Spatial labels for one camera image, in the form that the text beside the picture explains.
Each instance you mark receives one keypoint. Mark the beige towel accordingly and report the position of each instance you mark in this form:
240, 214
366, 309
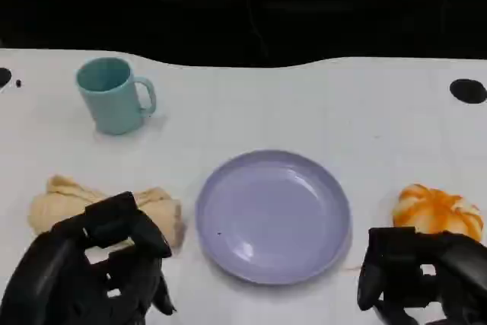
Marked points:
61, 203

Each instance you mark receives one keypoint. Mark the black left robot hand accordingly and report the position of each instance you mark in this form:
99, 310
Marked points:
64, 279

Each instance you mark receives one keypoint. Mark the large black table grommet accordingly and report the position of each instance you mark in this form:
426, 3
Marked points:
468, 91

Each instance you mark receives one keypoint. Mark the lilac plate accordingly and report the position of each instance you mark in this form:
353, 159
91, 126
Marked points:
274, 218

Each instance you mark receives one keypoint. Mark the pale green mug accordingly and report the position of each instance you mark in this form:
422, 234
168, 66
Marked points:
114, 104

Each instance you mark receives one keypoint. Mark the orange and white bread roll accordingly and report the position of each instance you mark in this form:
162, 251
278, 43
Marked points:
433, 211

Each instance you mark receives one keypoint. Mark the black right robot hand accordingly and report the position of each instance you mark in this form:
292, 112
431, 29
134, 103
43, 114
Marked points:
449, 271

